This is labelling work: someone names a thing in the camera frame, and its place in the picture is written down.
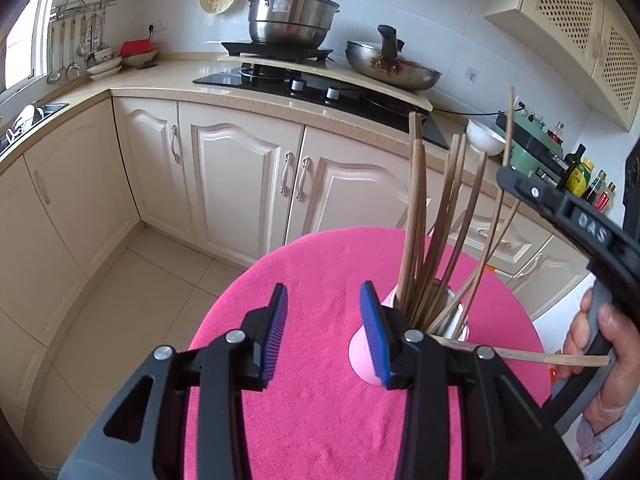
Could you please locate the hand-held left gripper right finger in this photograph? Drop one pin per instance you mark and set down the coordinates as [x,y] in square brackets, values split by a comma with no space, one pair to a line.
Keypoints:
[372,330]

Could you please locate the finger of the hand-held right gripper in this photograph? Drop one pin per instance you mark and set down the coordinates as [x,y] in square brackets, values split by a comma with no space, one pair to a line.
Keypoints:
[532,192]

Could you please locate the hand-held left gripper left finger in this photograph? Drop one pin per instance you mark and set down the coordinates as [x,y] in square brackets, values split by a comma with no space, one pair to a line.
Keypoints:
[277,330]

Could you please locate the white chopstick holder cup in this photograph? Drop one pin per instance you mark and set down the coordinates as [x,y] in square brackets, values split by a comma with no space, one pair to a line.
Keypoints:
[359,355]

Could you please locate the thin brown chopstick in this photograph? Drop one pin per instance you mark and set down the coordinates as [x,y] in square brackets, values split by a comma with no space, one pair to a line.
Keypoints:
[550,357]
[509,125]

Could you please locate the bundle of wooden chopsticks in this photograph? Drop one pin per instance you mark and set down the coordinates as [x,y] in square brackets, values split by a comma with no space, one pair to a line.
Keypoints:
[417,185]

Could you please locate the person's right forearm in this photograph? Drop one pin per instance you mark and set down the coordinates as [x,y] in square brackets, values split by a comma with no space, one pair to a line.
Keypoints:
[607,452]

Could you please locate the person's right hand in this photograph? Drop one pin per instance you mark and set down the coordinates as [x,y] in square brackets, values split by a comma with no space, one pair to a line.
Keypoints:
[625,340]

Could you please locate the green electric cooker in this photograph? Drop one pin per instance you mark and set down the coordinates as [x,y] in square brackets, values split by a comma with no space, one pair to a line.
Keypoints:
[522,152]

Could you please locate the dark olive oil bottle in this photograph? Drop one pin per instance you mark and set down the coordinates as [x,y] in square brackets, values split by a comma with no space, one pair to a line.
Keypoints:
[574,167]

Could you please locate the dark soy sauce bottle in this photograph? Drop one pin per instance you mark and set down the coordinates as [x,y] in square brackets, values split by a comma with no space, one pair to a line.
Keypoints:
[596,190]

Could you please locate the red label soda bottle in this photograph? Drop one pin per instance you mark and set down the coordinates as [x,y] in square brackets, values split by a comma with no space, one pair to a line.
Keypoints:
[556,132]

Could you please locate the pink tablecloth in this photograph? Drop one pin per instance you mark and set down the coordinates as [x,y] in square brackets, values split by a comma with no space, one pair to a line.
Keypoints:
[310,270]

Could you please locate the red sauce bottle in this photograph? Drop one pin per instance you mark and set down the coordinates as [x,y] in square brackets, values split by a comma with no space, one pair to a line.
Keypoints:
[606,197]

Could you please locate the cream base cabinet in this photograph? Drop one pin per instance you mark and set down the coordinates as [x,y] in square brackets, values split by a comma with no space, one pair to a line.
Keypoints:
[235,175]

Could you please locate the wok with glass lid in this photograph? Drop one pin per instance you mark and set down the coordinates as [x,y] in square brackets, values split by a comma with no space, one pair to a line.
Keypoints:
[395,72]

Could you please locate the black glass gas stove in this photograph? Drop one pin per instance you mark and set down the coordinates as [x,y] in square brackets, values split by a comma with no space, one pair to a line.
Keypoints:
[240,81]

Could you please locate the beige stone countertop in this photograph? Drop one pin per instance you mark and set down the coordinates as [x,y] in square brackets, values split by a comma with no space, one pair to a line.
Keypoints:
[175,72]

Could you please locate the black induction cooker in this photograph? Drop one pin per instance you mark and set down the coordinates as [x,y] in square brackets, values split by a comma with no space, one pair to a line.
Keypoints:
[275,51]

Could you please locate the small dark object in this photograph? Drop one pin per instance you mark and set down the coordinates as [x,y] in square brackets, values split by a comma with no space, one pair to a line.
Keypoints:
[149,65]

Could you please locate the stainless steel pot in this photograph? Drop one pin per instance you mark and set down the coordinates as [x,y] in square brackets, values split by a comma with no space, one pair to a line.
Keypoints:
[287,17]

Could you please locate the wide white bowl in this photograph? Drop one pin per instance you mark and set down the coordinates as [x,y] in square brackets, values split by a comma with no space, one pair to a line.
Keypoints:
[142,59]

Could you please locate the stack of white bowls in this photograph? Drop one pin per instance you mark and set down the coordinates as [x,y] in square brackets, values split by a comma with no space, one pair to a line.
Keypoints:
[104,66]

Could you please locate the red box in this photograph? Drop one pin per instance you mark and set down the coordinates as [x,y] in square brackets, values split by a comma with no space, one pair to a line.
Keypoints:
[136,47]

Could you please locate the steel sink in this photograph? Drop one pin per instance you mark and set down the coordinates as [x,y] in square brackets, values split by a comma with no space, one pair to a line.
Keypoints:
[50,108]

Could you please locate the row of hanging steel ladles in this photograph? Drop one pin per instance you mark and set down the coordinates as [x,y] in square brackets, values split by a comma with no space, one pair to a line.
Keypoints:
[72,55]

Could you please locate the white double wall socket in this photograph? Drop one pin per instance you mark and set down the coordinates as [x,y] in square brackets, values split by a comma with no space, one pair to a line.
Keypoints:
[521,105]

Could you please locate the white wall switch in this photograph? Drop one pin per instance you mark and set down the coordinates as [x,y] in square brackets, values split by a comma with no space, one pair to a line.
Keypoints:
[472,73]

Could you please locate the white wall socket with plug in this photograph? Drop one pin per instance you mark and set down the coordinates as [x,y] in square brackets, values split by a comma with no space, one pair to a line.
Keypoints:
[156,26]

